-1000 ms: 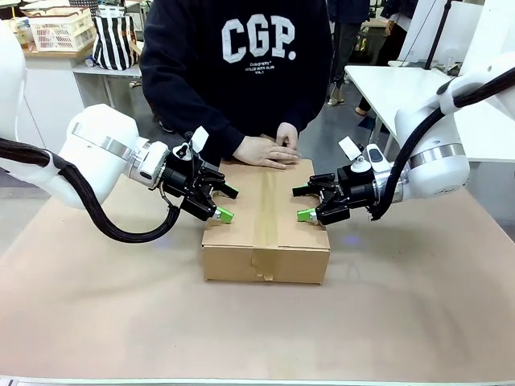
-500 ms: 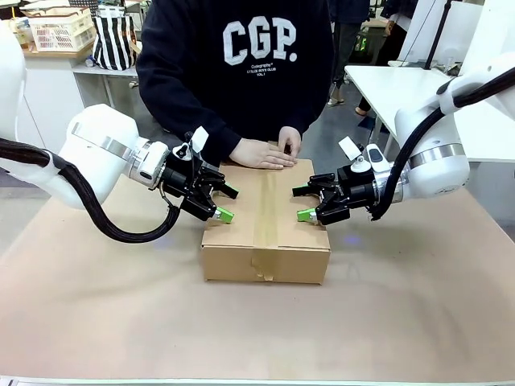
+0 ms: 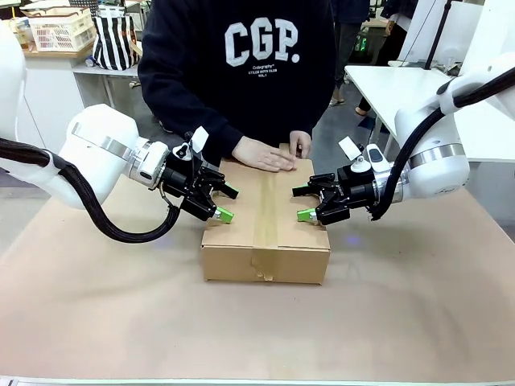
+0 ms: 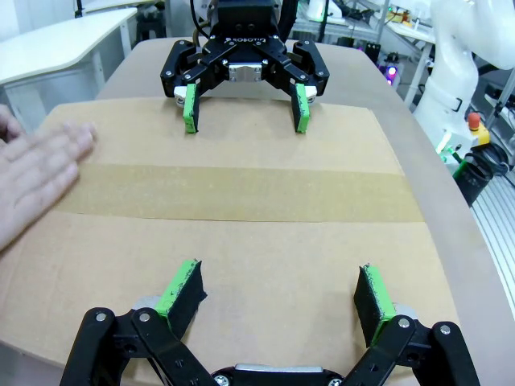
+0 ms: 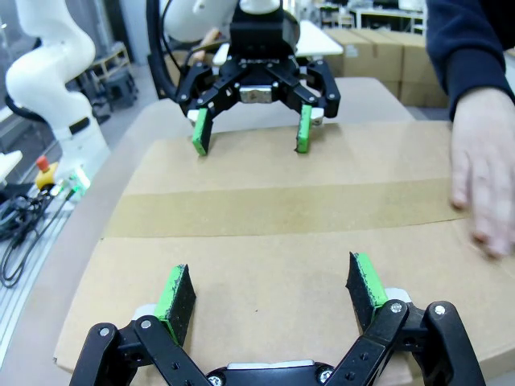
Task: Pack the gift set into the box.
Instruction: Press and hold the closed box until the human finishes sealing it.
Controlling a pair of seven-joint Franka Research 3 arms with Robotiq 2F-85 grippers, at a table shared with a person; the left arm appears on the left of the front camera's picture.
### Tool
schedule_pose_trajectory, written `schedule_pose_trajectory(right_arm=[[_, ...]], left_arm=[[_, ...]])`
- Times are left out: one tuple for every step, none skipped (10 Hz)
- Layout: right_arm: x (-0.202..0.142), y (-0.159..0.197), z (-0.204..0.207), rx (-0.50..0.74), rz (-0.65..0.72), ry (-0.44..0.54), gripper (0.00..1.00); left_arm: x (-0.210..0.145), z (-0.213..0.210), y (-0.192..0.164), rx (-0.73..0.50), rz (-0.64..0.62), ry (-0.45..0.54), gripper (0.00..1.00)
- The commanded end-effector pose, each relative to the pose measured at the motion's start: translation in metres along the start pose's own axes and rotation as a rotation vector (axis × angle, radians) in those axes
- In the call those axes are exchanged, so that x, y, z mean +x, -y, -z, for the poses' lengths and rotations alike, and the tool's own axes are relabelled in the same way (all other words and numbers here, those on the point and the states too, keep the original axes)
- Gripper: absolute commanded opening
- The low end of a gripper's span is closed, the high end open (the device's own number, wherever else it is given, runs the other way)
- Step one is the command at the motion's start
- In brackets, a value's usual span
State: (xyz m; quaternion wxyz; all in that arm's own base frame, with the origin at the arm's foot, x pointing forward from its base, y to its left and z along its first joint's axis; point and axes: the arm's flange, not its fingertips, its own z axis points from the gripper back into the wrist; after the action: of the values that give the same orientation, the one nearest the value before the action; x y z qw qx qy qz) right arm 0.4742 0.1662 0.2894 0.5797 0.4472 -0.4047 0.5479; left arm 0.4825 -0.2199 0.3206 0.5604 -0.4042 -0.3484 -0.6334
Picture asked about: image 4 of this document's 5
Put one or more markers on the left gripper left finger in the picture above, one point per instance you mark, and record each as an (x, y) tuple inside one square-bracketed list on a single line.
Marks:
[(181, 297)]

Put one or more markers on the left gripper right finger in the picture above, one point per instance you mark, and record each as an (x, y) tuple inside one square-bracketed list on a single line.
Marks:
[(372, 301)]

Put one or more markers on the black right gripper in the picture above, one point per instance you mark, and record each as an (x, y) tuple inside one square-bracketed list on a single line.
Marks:
[(245, 50)]

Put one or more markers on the brown cardboard shipping box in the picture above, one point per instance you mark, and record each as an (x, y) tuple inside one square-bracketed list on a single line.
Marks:
[(257, 249)]

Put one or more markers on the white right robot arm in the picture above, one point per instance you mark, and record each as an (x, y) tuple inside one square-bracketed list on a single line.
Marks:
[(450, 80)]

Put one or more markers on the aluminium profile robot base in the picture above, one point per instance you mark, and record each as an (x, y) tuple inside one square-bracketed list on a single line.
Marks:
[(499, 241)]

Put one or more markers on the person's right hand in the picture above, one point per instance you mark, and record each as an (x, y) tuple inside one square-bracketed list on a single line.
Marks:
[(32, 177)]

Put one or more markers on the brown packing tape strip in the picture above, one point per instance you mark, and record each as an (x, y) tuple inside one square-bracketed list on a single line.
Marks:
[(241, 193)]

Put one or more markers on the brown table mat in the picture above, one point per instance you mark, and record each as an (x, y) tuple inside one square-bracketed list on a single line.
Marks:
[(354, 72)]

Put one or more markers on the black device purple light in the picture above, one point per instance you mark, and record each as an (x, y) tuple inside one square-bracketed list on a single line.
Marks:
[(390, 72)]

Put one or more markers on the red yellow emergency stop button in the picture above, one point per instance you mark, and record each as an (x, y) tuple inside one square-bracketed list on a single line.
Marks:
[(482, 132)]

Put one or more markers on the white desk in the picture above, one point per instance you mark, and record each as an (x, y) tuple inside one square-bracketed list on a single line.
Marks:
[(52, 44)]

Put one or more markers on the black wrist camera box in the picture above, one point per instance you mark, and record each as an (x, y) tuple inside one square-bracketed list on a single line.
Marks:
[(247, 22)]

